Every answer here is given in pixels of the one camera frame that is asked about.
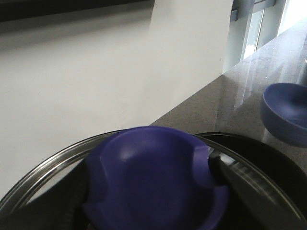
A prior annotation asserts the grey window frame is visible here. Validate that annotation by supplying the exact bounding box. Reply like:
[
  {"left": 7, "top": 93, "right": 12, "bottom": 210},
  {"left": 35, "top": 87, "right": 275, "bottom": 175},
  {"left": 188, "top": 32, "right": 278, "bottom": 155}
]
[{"left": 223, "top": 0, "right": 286, "bottom": 73}]

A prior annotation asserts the light blue plastic bowl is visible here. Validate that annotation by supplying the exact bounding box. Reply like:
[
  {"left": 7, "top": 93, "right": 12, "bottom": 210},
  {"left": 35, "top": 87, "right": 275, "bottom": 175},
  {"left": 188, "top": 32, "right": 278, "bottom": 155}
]
[{"left": 260, "top": 83, "right": 307, "bottom": 148}]

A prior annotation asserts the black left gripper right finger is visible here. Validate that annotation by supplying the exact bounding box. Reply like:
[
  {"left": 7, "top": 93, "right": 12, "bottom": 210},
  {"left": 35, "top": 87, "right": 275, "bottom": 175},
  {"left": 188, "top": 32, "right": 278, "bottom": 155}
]
[{"left": 209, "top": 153, "right": 307, "bottom": 230}]

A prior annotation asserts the glass lid with blue knob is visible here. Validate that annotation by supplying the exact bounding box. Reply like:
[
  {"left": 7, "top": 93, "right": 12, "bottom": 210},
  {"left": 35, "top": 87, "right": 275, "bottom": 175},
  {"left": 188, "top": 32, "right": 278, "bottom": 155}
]
[{"left": 0, "top": 126, "right": 307, "bottom": 230}]

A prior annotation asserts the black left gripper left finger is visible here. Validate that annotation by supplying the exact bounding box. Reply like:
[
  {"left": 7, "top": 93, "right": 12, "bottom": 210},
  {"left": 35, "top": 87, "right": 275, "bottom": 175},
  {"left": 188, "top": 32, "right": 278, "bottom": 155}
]
[{"left": 0, "top": 161, "right": 88, "bottom": 230}]

